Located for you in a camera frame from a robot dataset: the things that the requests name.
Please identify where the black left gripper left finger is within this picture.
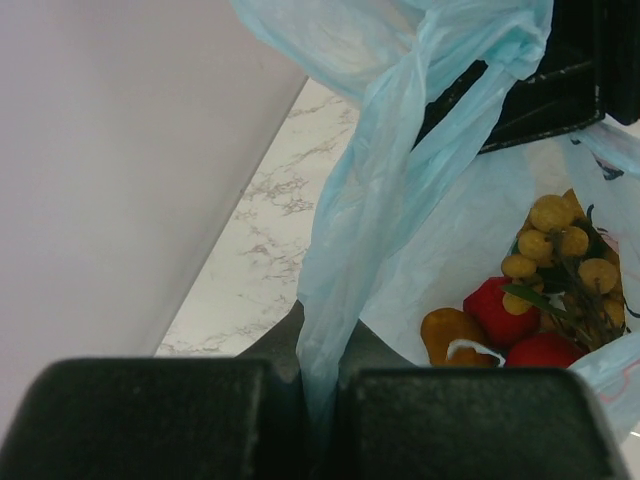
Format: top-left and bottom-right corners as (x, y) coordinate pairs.
(239, 304), (308, 479)

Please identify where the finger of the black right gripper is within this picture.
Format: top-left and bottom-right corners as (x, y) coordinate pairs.
(409, 0), (640, 156)

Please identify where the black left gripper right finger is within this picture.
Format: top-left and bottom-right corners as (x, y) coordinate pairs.
(329, 321), (414, 479)

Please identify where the small red fake fruit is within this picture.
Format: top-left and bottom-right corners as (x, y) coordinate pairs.
(463, 277), (540, 350)

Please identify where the brown fake longan bunch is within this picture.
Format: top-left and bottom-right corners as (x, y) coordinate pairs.
(502, 189), (630, 352)

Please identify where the light blue plastic bag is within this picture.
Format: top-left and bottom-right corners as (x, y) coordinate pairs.
(234, 1), (639, 441)

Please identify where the red fake apple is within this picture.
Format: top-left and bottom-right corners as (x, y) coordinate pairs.
(504, 332), (585, 369)

